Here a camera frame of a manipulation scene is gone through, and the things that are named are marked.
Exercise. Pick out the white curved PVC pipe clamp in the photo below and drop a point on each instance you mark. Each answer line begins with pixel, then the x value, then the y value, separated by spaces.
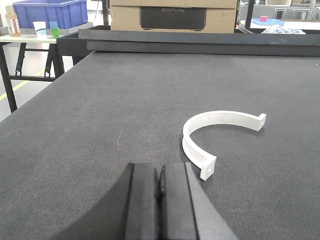
pixel 199 157

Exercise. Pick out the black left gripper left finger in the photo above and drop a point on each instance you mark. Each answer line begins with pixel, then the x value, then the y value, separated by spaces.
pixel 128 211

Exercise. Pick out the small red cube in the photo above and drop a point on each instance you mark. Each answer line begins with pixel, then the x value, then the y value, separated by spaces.
pixel 263 18

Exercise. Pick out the blue white crumpled cloth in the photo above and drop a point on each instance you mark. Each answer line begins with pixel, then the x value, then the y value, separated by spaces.
pixel 278 29

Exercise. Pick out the brown cardboard box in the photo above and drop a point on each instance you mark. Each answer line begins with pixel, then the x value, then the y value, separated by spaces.
pixel 179 16

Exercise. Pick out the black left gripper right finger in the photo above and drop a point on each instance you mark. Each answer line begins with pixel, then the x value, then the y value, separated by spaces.
pixel 186 213

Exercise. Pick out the blue plastic crate on table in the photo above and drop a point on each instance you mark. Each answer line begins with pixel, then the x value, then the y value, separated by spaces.
pixel 67 13

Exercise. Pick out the brown jar with label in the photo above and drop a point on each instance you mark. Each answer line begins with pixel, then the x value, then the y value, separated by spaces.
pixel 12 21

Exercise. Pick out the light blue flat tray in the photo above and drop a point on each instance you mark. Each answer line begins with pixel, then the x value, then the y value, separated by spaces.
pixel 268 22

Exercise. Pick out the light blue plastic cup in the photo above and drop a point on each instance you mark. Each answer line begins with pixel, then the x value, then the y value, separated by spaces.
pixel 53 25

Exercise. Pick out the white folding side table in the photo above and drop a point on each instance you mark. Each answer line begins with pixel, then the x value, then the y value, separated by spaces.
pixel 68 44

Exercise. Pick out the white paper cup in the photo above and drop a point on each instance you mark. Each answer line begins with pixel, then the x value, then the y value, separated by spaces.
pixel 40 28

